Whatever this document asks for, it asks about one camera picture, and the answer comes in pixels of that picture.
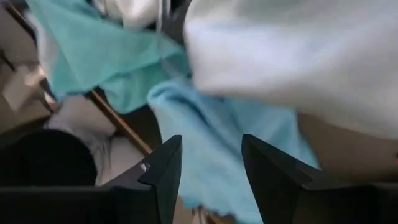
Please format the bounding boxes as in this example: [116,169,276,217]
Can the pale grey microfiber towel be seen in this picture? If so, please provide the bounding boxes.
[93,0,162,29]
[183,0,398,141]

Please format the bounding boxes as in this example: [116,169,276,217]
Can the green teal microfiber towel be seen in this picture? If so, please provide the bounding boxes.
[24,0,191,114]

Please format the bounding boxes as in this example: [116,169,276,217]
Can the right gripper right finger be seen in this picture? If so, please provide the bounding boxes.
[241,134,374,224]

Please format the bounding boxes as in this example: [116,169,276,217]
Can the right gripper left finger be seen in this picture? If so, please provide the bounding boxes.
[102,135,183,224]

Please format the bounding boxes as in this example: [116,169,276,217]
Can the light blue microfiber towel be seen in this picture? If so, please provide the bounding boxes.
[146,79,321,224]

